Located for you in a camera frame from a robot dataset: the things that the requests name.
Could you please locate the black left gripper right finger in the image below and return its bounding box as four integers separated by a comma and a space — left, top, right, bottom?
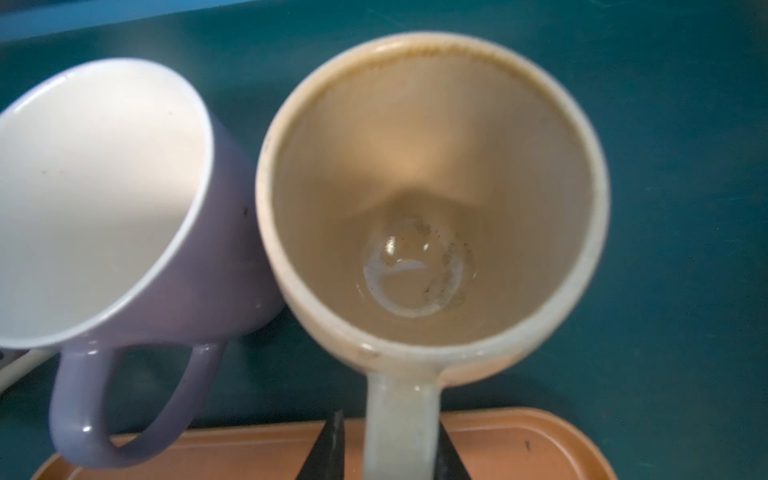
433, 422, 471, 480

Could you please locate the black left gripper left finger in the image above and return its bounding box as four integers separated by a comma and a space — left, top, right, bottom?
296, 410, 346, 480

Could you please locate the beige ceramic teapot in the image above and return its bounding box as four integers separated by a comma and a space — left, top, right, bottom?
255, 32, 610, 479

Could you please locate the purple ceramic mug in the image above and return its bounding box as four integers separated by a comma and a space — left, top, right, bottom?
1, 58, 284, 468

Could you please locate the orange rectangular tray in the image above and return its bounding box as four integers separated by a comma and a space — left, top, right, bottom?
34, 408, 616, 479

